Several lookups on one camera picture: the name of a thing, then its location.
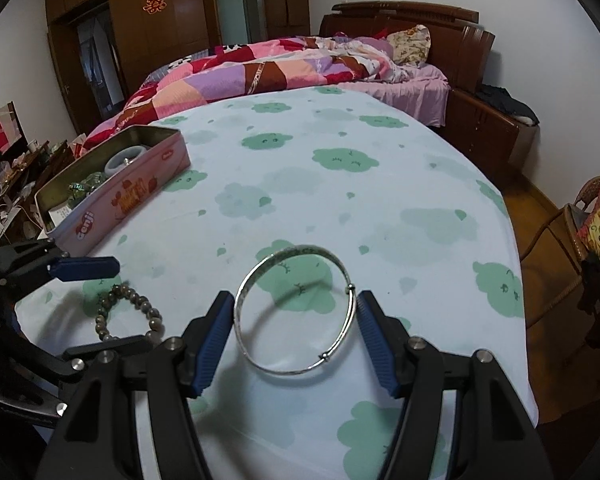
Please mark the pale jade bangle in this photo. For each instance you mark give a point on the pale jade bangle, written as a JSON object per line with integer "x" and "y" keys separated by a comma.
{"x": 112, "y": 162}

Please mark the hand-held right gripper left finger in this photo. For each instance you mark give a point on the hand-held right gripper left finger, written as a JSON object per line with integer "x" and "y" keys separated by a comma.
{"x": 212, "y": 345}

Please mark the bed with pink sheet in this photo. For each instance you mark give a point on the bed with pink sheet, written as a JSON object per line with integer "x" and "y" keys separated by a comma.
{"x": 420, "y": 90}

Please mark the rattan chair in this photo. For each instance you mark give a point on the rattan chair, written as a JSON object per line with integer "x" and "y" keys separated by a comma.
{"x": 565, "y": 240}

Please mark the patchwork quilt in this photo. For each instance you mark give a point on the patchwork quilt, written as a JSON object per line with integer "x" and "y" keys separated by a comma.
{"x": 230, "y": 75}

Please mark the dark clothes pile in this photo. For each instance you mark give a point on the dark clothes pile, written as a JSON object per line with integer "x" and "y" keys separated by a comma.
{"x": 505, "y": 102}

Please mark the red paper decoration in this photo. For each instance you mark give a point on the red paper decoration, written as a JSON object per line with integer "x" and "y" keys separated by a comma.
{"x": 155, "y": 3}

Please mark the silver bangle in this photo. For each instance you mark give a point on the silver bangle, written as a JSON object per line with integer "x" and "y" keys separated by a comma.
{"x": 290, "y": 251}

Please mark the cloud print tablecloth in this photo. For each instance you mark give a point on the cloud print tablecloth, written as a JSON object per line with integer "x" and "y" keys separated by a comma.
{"x": 330, "y": 185}

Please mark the white paper sheet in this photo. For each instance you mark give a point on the white paper sheet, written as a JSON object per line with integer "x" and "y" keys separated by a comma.
{"x": 62, "y": 217}

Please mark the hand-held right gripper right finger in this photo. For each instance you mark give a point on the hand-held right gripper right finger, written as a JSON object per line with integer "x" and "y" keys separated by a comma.
{"x": 375, "y": 345}

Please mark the pink metal tin box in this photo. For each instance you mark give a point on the pink metal tin box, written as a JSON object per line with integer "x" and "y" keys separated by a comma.
{"x": 130, "y": 195}

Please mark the green bead jewelry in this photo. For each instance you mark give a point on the green bead jewelry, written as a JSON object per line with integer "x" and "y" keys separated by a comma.
{"x": 87, "y": 185}

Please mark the wooden headboard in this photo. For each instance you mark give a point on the wooden headboard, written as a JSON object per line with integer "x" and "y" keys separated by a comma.
{"x": 455, "y": 35}

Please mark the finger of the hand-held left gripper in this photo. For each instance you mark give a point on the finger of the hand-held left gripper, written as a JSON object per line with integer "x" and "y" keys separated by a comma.
{"x": 85, "y": 267}
{"x": 110, "y": 345}

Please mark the wooden nightstand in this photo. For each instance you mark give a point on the wooden nightstand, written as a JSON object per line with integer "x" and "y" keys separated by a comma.
{"x": 485, "y": 130}

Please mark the floral pillow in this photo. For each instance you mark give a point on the floral pillow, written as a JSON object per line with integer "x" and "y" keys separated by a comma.
{"x": 410, "y": 45}

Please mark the cluttered wooden shelf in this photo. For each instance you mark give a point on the cluttered wooden shelf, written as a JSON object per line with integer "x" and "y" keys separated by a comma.
{"x": 25, "y": 175}

